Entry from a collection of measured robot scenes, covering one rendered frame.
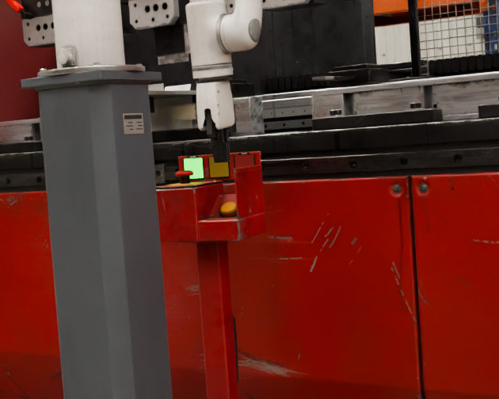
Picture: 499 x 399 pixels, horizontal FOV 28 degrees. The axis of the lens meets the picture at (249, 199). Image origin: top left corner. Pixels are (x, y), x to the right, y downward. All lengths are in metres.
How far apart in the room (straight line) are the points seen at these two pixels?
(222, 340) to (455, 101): 0.72
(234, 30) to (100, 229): 0.54
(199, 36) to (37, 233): 0.96
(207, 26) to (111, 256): 0.57
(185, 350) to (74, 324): 0.77
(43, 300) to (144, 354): 1.07
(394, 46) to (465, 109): 4.67
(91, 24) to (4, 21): 1.65
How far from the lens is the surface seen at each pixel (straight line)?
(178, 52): 2.61
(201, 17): 2.05
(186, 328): 2.49
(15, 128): 3.00
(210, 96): 2.04
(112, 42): 1.77
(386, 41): 6.86
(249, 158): 2.18
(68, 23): 1.76
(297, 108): 2.68
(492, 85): 2.17
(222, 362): 2.17
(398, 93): 2.26
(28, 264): 2.83
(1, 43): 3.36
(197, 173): 2.23
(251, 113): 2.46
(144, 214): 1.76
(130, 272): 1.73
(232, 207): 2.12
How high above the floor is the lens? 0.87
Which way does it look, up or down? 4 degrees down
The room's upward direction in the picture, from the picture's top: 4 degrees counter-clockwise
